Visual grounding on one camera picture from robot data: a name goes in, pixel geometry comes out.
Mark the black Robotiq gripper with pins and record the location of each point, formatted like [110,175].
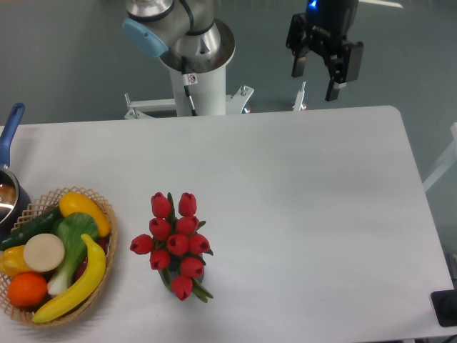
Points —
[323,29]

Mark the red tulip bouquet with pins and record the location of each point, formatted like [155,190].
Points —
[174,229]

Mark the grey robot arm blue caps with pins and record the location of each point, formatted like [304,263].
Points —
[186,36]

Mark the dark grey ribbed vase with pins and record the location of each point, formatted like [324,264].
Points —
[173,270]

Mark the black device at table edge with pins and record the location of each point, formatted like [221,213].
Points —
[444,304]

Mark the yellow squash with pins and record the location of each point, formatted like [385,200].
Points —
[73,202]

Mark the green bok choy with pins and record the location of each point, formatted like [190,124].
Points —
[69,231]

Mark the woven wicker basket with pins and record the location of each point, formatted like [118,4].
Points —
[43,204]

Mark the yellow banana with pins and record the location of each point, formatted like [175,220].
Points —
[80,290]

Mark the green cucumber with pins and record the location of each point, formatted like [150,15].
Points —
[42,224]

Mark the beige round disc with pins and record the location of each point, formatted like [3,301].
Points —
[44,252]

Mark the yellow bell pepper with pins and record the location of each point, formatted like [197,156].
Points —
[13,262]

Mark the orange fruit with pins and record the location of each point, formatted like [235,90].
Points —
[27,290]

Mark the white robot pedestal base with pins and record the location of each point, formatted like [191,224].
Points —
[194,94]

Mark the white frame at right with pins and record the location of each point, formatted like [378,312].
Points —
[443,163]

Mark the blue handled saucepan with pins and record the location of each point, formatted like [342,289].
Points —
[14,199]

